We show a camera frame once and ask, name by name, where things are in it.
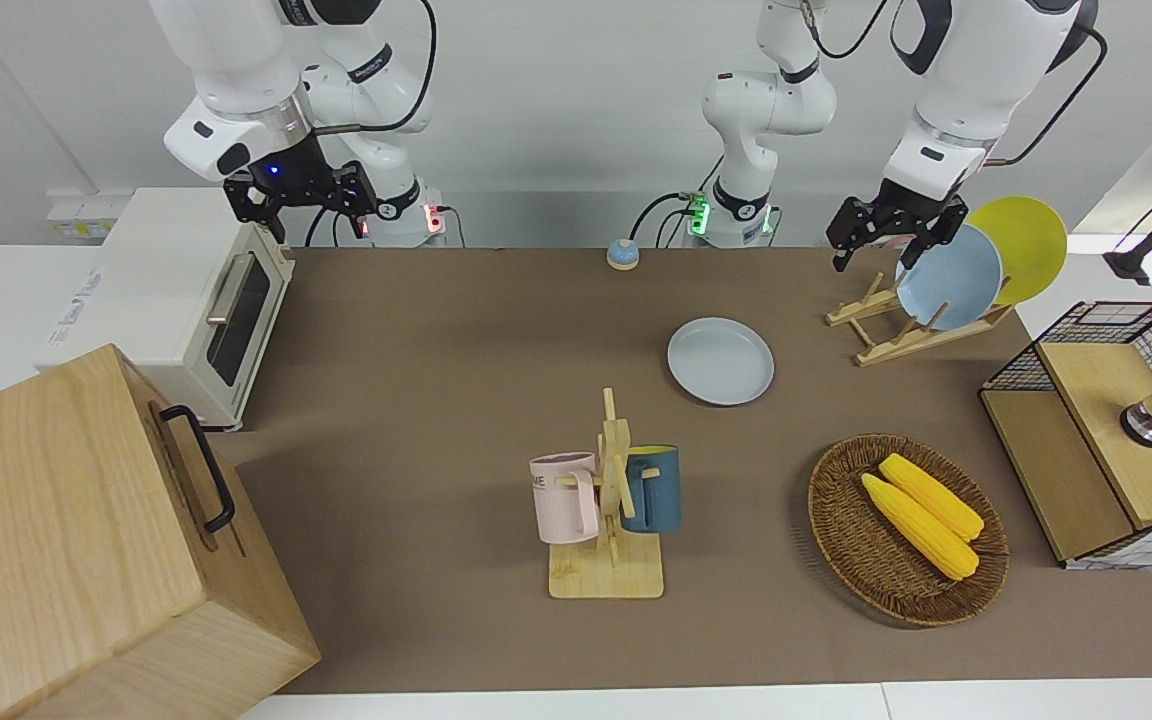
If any pink mug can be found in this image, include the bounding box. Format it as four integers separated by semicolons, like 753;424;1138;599
529;452;601;546

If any white wall socket strip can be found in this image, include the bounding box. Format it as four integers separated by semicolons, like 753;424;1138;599
48;195;127;241

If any brown wicker basket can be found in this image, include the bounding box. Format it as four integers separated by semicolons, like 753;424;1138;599
808;433;1010;628

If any wooden mug tree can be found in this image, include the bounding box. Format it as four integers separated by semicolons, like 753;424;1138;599
548;388;665;600

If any light blue plate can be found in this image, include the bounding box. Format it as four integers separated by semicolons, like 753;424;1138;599
894;224;1005;332

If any dark blue mug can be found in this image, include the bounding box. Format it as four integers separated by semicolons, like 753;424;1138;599
620;445;683;534

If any black base power cable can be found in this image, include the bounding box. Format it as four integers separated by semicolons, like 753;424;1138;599
629;190;707;249

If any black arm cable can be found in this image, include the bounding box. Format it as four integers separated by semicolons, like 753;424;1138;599
981;25;1109;169
311;0;437;133

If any wire and wood shelf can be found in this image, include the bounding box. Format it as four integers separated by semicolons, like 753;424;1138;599
978;300;1152;571

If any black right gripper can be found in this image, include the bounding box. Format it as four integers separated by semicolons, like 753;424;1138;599
224;133;378;244

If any wooden plate rack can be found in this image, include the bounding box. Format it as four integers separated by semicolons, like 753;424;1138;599
826;272;1015;368

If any gray plate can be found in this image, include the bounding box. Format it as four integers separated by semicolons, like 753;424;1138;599
667;317;775;407

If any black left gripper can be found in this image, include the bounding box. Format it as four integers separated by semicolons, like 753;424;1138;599
831;180;969;273

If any black cabinet handle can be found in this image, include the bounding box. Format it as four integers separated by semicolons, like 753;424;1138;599
158;405;237;534

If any wooden cabinet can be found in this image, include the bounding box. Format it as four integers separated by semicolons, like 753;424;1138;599
0;343;322;720

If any yellow plate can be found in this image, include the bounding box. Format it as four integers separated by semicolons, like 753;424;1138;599
966;196;1069;307

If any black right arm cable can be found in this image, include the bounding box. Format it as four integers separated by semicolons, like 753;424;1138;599
311;0;437;133

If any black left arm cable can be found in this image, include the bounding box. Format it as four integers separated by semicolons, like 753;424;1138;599
981;25;1109;169

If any yellow corn cob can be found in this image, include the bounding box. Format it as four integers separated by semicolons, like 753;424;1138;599
861;473;980;581
879;453;985;542

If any white toaster oven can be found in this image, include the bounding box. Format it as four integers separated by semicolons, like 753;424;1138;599
33;187;295;433

